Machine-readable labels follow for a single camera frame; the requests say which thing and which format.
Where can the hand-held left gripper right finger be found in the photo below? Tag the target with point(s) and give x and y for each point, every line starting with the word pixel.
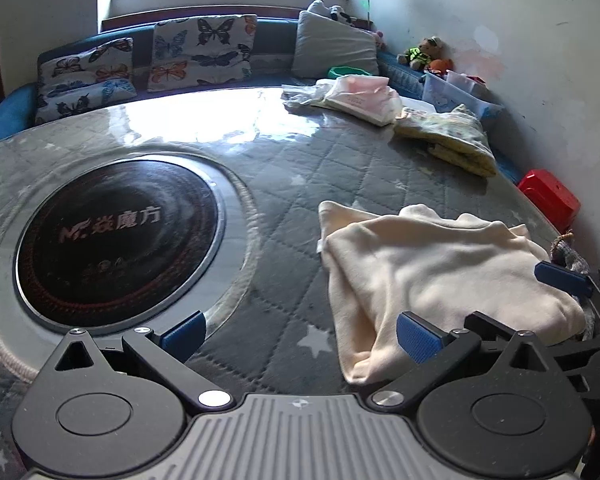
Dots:
pixel 416 342

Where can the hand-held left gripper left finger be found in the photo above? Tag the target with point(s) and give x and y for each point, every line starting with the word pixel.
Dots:
pixel 184 334

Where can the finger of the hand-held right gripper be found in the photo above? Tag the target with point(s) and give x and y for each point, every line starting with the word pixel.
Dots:
pixel 490 324
pixel 562 280

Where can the cream long-sleeved shirt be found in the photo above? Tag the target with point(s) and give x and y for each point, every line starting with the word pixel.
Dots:
pixel 430 270

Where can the plastic bag with pink clothes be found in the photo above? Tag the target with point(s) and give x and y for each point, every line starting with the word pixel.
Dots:
pixel 362 97

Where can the grey knitted cloth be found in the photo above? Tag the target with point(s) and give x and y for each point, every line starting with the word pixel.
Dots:
pixel 570 255

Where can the red plastic stool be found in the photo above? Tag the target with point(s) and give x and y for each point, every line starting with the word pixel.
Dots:
pixel 550 200

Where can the round black induction cooktop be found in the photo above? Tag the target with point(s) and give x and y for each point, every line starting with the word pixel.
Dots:
pixel 117 242

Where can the folded yellow floral cloth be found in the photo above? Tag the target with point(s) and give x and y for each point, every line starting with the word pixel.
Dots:
pixel 450 135

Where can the clear plastic storage box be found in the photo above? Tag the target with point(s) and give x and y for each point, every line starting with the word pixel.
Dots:
pixel 447 95

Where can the white plastic container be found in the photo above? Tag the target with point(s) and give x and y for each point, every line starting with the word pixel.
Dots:
pixel 457 81

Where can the orange plush toy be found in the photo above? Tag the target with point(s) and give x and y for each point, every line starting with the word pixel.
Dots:
pixel 441 65

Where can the white crumpled cloth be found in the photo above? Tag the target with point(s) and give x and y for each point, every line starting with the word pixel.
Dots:
pixel 302 95

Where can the teddy bear in green vest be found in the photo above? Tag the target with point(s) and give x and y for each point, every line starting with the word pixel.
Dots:
pixel 422 52

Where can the small butterfly print cushion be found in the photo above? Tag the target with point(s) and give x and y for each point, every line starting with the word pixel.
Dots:
pixel 80 82

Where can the green bowl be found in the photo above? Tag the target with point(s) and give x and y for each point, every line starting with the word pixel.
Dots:
pixel 347 71

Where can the large butterfly print cushion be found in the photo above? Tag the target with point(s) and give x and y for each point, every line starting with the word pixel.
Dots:
pixel 205 50

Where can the blue sofa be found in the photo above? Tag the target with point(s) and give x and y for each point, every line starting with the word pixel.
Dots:
pixel 275 45

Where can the pink plush toy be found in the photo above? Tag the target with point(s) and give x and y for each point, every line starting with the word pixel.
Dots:
pixel 378 39

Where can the grey pillow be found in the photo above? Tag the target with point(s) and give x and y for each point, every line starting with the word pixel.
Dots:
pixel 332 45

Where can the black and white plush toy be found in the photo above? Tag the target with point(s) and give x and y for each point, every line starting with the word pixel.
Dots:
pixel 342 15

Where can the grey plush toy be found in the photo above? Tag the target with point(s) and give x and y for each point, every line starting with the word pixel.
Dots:
pixel 317 7

